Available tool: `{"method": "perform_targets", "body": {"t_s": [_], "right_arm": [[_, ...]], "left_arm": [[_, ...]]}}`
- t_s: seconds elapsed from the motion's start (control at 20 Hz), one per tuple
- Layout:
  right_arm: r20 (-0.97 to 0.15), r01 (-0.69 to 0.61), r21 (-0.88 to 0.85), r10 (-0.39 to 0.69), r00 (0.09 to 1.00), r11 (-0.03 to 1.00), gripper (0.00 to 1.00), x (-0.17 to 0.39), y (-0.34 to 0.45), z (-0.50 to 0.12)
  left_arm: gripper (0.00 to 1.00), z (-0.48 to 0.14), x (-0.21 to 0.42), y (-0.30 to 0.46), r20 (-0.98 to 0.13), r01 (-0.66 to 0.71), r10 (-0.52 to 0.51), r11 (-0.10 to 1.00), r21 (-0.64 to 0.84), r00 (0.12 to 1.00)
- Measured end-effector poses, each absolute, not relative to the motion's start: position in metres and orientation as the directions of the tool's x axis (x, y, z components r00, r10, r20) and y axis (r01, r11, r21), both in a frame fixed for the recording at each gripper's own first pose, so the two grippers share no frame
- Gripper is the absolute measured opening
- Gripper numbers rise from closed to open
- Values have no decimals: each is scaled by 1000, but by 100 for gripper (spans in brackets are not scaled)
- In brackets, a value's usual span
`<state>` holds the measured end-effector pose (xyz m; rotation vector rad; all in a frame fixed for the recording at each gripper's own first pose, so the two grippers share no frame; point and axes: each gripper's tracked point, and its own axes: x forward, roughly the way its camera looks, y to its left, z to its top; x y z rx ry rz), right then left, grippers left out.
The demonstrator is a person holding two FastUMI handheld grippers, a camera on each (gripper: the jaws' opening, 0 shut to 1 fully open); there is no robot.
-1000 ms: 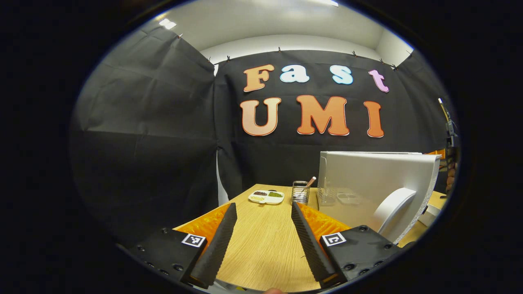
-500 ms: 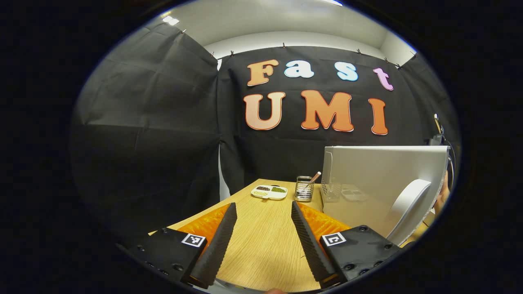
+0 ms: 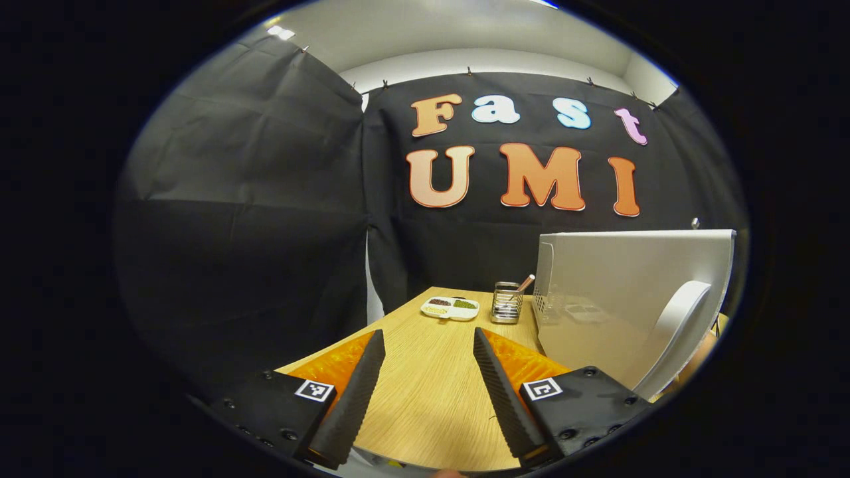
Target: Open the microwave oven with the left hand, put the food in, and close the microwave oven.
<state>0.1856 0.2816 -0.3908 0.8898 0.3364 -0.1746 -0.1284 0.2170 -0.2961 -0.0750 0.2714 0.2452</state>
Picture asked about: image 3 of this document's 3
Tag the black backdrop cloth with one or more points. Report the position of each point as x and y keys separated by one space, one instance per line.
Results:
x=232 y=232

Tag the white microwave oven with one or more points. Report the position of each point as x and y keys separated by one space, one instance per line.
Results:
x=617 y=279

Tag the metal mesh utensil holder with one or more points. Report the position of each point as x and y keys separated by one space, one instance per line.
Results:
x=507 y=307

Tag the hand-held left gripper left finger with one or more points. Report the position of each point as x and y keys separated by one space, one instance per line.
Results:
x=355 y=405

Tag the white divided snack dish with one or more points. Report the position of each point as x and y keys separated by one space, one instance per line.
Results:
x=450 y=309

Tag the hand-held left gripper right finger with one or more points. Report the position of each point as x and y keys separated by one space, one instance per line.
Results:
x=505 y=405

